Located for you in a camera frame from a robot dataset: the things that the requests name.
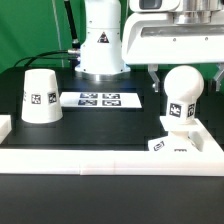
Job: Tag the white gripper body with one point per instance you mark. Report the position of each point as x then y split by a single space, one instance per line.
174 32

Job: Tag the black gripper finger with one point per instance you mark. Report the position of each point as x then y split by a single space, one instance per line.
219 76
152 70

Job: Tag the white lamp bulb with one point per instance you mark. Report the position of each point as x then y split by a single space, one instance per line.
183 85

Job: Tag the white lamp base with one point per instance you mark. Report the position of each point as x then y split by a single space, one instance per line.
180 136

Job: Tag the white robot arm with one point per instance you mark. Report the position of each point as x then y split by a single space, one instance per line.
101 53

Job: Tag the white lamp shade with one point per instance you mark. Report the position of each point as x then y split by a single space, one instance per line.
41 103

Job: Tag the white marker board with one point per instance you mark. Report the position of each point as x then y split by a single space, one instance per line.
100 100

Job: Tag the white block left edge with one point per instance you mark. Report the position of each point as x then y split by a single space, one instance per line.
5 126

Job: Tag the white L-shaped border frame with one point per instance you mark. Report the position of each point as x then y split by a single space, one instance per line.
166 156

